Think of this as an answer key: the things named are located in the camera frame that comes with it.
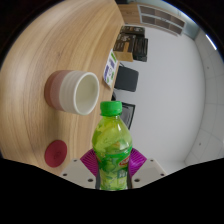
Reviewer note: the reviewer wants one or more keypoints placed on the brown kraft carton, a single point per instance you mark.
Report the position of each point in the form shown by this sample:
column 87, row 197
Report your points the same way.
column 123, row 56

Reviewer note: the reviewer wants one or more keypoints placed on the white and brown cup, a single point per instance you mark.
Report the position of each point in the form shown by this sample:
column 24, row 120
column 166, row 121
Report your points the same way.
column 70, row 91

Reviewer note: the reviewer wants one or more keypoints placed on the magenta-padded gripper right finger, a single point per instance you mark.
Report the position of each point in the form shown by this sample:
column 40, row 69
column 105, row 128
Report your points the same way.
column 148, row 173

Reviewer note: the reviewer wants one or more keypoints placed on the green drink bottle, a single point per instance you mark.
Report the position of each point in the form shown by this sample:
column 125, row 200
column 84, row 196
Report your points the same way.
column 111, row 150

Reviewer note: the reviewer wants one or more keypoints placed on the black printed carton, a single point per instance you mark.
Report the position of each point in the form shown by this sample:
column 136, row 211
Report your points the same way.
column 135, row 41

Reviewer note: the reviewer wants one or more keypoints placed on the grey mesh office chair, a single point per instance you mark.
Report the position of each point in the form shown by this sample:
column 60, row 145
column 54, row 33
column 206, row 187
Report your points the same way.
column 128, row 115

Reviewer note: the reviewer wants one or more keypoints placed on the white printed leaflet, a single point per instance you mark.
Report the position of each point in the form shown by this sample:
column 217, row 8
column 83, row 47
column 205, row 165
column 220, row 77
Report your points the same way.
column 110, row 68

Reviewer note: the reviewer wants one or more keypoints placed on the flat round red coaster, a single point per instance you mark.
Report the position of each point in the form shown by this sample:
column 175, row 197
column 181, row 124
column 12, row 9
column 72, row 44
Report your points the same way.
column 55, row 153

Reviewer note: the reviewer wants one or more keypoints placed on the rectangular ceiling light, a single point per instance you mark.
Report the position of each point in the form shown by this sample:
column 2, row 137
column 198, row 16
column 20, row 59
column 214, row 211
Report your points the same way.
column 211, row 41

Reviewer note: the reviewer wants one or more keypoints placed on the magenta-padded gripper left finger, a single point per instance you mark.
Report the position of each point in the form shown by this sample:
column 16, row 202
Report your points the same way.
column 78, row 173

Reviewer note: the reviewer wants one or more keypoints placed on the wooden shelf cabinet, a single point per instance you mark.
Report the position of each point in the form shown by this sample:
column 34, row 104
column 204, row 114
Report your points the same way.
column 160, row 18

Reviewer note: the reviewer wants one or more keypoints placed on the black office chair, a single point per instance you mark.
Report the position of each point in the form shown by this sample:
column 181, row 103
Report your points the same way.
column 126, row 79

